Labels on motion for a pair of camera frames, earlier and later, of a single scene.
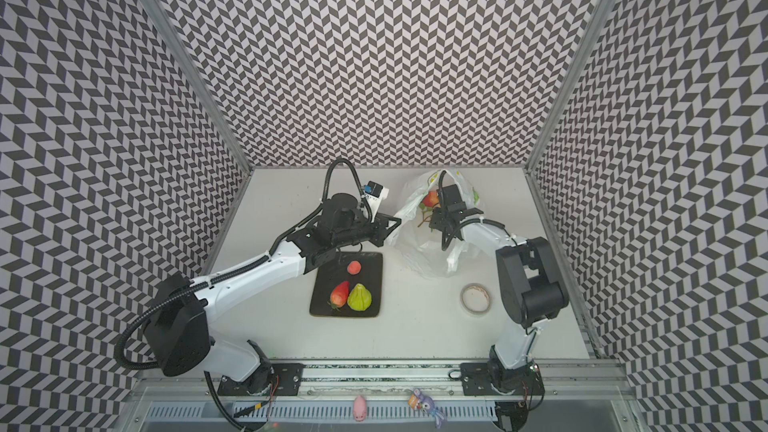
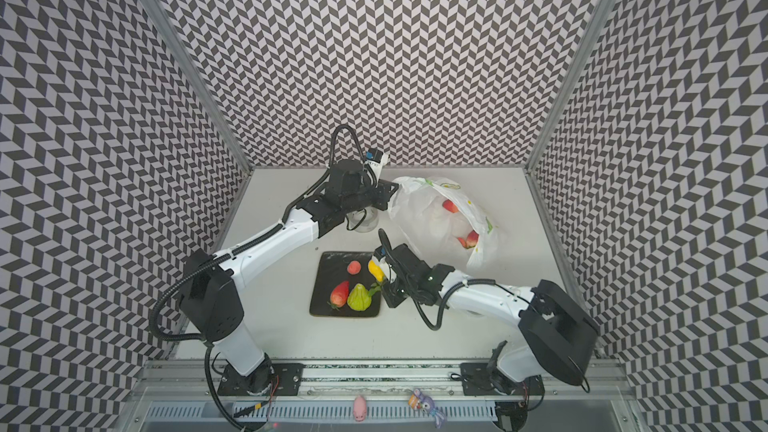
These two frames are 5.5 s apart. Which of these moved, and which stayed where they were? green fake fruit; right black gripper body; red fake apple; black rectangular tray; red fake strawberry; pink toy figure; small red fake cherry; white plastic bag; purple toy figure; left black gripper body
Moved: red fake apple; white plastic bag; left black gripper body; right black gripper body
Stayed: pink toy figure; green fake fruit; red fake strawberry; small red fake cherry; black rectangular tray; purple toy figure
